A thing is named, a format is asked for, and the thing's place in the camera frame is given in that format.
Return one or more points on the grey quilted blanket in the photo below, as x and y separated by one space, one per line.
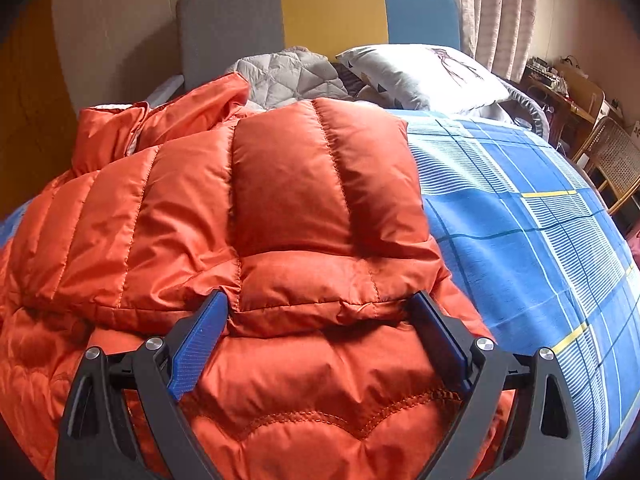
285 75

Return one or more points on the wooden rattan chair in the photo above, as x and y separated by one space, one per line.
615 155

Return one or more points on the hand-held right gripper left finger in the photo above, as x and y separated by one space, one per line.
200 345

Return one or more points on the orange puffer jacket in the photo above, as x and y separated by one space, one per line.
300 170

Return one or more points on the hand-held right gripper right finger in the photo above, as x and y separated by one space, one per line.
440 340

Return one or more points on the grey yellow blue headboard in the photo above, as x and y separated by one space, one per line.
330 15

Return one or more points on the cluttered wooden desk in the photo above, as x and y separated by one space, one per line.
565 105

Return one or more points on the grey ruffled blanket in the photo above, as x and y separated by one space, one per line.
530 105

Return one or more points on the blue plaid bedsheet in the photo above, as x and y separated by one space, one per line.
525 260

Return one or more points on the white printed pillow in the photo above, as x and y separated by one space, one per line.
415 75

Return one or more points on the beige curtain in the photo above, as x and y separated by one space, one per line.
500 10

